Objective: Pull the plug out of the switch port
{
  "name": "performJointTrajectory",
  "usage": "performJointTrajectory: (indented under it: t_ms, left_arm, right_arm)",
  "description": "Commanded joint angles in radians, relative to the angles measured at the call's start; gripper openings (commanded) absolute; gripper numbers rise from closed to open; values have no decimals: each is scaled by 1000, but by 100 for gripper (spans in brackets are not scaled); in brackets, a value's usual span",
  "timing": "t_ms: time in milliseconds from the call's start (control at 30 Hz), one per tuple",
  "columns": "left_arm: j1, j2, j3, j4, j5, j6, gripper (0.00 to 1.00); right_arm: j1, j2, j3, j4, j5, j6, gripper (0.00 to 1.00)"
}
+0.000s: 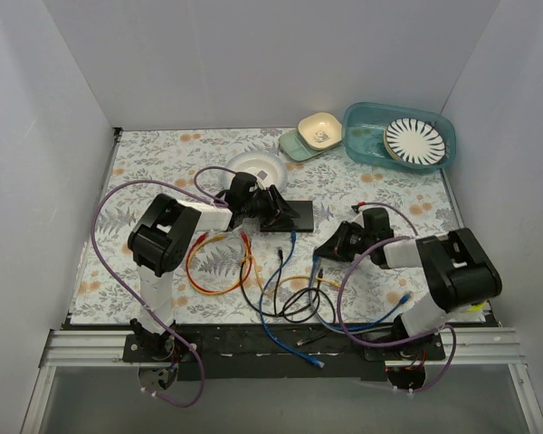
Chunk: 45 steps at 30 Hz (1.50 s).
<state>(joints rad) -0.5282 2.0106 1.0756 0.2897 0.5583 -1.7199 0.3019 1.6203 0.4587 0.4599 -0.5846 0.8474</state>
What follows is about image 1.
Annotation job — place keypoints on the cream square panda bowl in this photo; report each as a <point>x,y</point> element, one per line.
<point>321,131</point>

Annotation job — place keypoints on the blue striped white plate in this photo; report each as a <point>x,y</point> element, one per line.
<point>413,141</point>

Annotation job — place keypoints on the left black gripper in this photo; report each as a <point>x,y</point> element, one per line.
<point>268,203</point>

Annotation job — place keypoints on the floral table mat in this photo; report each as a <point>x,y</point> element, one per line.
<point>245,276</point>

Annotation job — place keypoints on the lime green bowl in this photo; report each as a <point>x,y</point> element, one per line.
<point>476,307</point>

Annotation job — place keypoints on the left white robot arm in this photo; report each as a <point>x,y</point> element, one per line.
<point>161,238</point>

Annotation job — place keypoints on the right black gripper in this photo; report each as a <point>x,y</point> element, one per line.
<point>340,240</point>

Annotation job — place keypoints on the green divided tray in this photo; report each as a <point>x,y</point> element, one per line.
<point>295,147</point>

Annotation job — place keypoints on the teal plastic basin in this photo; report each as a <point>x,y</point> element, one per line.
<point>364,130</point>

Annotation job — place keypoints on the white round bowl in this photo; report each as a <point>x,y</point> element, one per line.
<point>265,166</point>

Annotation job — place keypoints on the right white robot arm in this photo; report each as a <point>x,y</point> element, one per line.
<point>457,270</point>

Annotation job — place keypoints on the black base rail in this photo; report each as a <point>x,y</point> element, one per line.
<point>246,352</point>

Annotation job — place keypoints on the black network switch box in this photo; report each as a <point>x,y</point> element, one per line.
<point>304,222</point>

